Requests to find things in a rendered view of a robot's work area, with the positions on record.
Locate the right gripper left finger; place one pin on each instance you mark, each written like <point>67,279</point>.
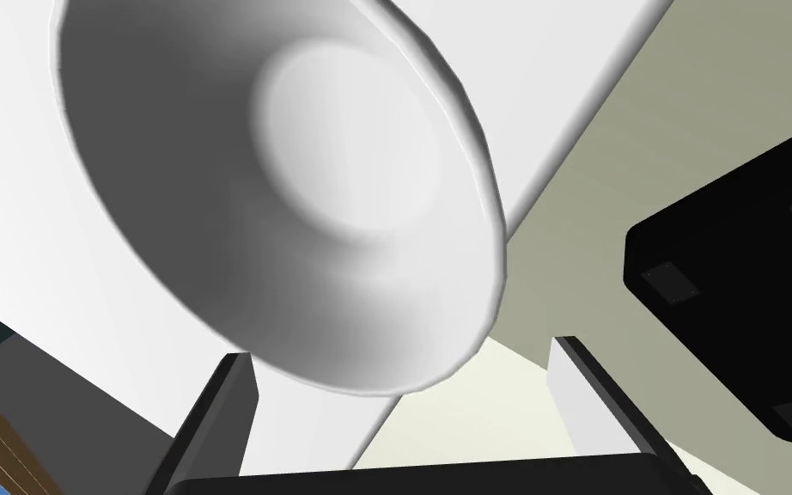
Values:
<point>221,419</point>

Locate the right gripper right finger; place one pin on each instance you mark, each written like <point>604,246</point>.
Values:
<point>592,405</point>

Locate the black box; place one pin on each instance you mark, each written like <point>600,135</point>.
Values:
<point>753,275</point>

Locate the white bowl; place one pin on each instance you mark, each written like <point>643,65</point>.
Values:
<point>286,206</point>

